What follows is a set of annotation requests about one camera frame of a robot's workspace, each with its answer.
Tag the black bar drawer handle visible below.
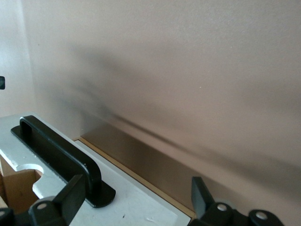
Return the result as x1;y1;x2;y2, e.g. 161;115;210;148
10;114;117;209

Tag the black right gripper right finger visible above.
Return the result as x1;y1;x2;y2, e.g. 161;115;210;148
188;176;285;226

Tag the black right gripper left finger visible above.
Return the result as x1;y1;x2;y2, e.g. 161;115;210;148
0;174;86;226

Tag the white drawer with black handle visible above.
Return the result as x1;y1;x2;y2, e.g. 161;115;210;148
0;110;201;226

